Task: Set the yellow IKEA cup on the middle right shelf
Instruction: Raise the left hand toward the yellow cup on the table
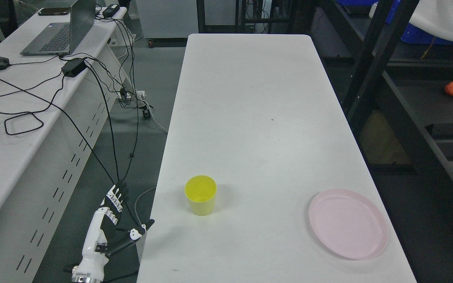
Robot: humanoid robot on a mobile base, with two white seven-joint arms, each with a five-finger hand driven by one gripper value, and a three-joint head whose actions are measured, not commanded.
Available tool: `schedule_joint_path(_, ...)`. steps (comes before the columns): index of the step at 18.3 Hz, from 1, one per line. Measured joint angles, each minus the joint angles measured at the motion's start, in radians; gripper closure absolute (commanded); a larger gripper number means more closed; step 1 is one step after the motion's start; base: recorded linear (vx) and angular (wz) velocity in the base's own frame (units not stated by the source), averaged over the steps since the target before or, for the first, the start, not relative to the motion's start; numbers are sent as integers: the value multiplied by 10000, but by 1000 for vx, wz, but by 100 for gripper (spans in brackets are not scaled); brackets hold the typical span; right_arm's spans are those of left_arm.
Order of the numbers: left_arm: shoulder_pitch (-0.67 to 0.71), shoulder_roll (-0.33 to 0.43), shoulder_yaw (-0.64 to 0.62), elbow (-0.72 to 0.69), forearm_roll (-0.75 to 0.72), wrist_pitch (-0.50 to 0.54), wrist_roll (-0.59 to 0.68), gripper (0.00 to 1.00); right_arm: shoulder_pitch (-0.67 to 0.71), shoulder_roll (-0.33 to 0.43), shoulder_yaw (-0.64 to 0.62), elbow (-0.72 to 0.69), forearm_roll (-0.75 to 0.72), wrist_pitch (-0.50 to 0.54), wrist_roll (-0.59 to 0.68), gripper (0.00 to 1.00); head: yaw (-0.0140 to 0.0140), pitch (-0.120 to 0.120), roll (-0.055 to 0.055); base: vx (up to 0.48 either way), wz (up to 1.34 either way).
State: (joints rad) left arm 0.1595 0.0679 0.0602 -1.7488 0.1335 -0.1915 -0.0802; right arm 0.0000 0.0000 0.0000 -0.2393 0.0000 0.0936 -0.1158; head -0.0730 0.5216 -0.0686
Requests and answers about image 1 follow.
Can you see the yellow plastic cup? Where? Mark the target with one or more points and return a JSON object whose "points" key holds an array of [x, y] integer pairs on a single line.
{"points": [[201, 192]]}

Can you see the dark grey metal shelf rack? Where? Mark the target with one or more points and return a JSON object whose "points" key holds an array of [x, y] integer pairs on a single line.
{"points": [[410, 93]]}

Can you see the pink plastic plate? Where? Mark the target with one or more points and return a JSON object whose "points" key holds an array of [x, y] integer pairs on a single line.
{"points": [[348, 224]]}

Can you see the black power adapter brick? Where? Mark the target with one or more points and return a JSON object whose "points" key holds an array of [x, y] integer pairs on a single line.
{"points": [[73, 67]]}

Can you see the blue plastic bin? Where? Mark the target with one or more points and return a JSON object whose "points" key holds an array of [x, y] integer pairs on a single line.
{"points": [[412, 34]]}

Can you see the black charger block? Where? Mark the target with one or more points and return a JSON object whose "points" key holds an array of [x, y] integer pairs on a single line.
{"points": [[110, 10]]}

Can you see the black smartphone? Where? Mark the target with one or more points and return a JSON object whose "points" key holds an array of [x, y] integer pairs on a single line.
{"points": [[54, 11]]}

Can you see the white power strip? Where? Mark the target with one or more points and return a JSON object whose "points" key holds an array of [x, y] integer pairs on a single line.
{"points": [[128, 96]]}

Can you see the grey open laptop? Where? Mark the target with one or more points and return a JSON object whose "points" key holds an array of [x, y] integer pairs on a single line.
{"points": [[62, 38]]}

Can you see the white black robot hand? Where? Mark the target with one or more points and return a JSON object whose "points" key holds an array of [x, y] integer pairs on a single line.
{"points": [[101, 243]]}

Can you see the white long side desk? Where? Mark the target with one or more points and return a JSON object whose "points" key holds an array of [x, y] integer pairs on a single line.
{"points": [[48, 125]]}

